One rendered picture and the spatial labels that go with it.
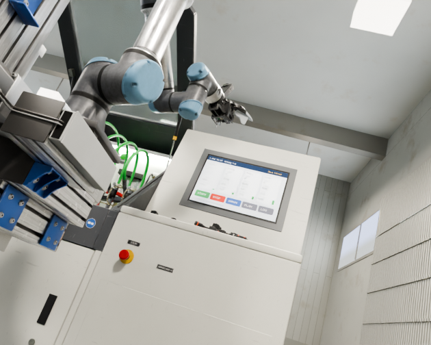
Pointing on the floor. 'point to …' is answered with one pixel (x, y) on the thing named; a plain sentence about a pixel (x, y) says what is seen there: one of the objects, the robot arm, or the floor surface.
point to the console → (197, 265)
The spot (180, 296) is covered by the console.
